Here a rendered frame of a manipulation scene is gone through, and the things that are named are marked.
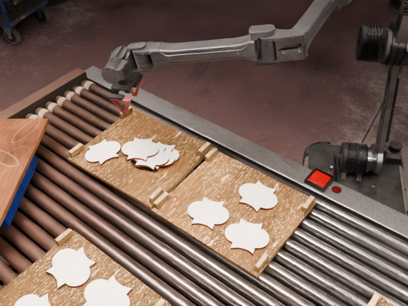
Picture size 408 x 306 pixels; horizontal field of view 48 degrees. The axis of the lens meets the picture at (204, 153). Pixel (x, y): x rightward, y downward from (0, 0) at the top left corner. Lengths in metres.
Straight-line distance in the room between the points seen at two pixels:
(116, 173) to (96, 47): 2.75
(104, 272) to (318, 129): 2.19
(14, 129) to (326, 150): 1.72
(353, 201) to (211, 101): 2.06
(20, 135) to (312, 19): 1.06
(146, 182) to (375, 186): 1.39
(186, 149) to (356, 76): 2.35
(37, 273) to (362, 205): 1.03
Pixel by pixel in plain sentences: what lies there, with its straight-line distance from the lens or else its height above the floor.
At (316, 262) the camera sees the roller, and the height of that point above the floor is 0.91.
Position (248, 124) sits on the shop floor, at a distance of 3.25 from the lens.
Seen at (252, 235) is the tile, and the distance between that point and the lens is 1.42.
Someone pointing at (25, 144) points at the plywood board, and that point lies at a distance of 1.71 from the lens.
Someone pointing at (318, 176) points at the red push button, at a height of 0.93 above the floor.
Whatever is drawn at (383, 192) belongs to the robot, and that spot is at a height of 0.24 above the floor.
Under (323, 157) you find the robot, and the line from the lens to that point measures 2.70.
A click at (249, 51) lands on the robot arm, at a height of 1.41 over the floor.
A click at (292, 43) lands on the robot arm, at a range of 1.29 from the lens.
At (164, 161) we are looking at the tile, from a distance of 1.61.
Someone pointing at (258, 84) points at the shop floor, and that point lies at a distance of 3.63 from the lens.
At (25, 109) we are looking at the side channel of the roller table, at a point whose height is 0.94.
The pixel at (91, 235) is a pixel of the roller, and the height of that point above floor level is 0.92.
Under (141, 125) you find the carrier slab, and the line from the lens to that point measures 1.82.
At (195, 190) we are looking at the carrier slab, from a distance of 1.55.
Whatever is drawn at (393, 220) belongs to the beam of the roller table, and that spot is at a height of 0.92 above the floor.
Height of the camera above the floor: 2.09
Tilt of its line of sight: 43 degrees down
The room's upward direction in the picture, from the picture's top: 3 degrees counter-clockwise
